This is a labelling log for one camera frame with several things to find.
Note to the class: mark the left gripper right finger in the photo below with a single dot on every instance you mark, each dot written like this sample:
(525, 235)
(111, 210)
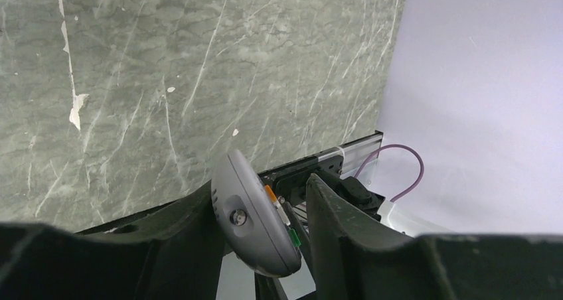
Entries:
(356, 257)

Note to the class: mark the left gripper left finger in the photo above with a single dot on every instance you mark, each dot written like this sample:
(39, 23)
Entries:
(173, 251)

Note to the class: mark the white remote control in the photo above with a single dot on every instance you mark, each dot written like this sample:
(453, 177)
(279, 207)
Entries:
(252, 219)

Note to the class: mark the aluminium rail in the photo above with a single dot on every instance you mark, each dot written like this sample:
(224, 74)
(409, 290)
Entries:
(349, 156)

